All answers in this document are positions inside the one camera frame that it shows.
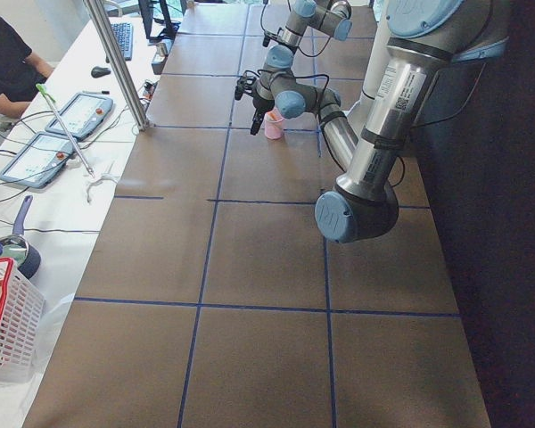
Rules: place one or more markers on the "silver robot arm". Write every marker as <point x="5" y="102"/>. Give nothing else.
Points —
<point x="331" y="18"/>
<point x="415" y="40"/>

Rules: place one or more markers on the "black marker pen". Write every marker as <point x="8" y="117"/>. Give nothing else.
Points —
<point x="104" y="92"/>

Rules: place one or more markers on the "white plastic basket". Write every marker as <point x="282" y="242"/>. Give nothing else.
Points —
<point x="21" y="308"/>

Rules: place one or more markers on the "black monitor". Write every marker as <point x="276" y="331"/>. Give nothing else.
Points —
<point x="156" y="20"/>

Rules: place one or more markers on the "blue bowl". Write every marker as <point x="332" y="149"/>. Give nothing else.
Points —
<point x="15" y="245"/>

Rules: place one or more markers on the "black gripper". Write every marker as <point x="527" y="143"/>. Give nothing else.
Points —
<point x="259" y="105"/>

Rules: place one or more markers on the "white plastic hook piece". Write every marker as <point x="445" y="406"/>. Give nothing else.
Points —
<point x="106" y="175"/>

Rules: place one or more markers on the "seated person black shirt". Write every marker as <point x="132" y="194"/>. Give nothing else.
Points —
<point x="21" y="70"/>

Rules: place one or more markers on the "lower teach pendant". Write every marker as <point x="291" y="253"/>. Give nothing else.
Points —
<point x="39" y="161"/>

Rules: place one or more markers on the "long metal rod tool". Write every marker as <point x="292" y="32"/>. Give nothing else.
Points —
<point x="51" y="103"/>

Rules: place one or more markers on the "black keyboard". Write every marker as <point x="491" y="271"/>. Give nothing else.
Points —
<point x="123" y="33"/>

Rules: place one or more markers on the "black computer mouse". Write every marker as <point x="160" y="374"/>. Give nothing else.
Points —
<point x="98" y="72"/>

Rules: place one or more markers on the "aluminium frame post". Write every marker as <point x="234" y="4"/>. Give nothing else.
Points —
<point x="102" y="25"/>

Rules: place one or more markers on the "pink mesh pen holder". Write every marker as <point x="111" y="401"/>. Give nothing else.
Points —
<point x="273" y="129"/>

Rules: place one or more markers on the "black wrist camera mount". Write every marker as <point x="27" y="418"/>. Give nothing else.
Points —
<point x="269" y="37"/>

